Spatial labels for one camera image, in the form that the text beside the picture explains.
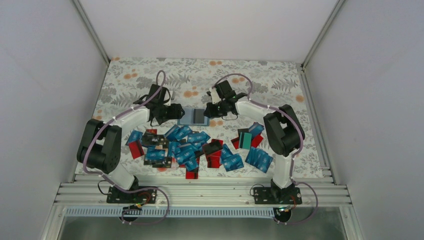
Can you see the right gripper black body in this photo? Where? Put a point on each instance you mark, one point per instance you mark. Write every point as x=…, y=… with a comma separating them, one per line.
x=217, y=112

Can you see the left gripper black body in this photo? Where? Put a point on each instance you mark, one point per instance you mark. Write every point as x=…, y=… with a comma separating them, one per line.
x=165, y=114

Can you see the blue leather card holder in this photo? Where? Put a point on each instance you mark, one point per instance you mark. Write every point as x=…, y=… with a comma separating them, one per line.
x=193, y=117

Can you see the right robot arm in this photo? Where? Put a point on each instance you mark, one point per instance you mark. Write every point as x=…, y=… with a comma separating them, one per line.
x=284, y=132

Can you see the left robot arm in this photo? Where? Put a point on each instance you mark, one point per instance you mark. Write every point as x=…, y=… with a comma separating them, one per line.
x=99, y=150

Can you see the black visa card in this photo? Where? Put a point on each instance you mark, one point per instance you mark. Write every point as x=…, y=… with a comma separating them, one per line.
x=151, y=140

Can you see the teal black stripe card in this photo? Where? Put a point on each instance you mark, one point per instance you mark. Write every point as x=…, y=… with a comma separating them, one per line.
x=245, y=139

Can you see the blue card far left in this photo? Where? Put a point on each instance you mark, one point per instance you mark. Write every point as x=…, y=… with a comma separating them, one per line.
x=135, y=136

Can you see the red card right side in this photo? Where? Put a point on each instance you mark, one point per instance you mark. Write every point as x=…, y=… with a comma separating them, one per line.
x=256, y=141

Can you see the red card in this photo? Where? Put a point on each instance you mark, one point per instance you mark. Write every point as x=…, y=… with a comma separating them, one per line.
x=136, y=149
x=192, y=174
x=256, y=141

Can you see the red card left side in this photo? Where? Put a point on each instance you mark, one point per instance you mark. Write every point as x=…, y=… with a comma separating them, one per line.
x=136, y=149

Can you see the blue cards right stack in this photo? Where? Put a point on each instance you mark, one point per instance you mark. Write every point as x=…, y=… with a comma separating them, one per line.
x=259, y=159

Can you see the red card front centre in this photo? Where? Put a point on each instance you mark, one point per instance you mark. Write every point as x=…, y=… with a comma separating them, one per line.
x=192, y=174

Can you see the floral patterned table mat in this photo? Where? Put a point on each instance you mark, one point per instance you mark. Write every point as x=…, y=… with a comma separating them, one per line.
x=274, y=83

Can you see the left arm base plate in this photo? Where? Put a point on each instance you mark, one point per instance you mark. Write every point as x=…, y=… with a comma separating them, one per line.
x=116, y=196

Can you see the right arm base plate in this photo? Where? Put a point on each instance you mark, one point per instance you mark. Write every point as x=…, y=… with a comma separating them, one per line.
x=274, y=196

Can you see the aluminium rail frame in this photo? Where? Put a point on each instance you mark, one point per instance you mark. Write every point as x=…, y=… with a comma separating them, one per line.
x=203, y=192

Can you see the grey perforated cable duct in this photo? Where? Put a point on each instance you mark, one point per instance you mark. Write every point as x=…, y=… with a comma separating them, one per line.
x=173, y=212

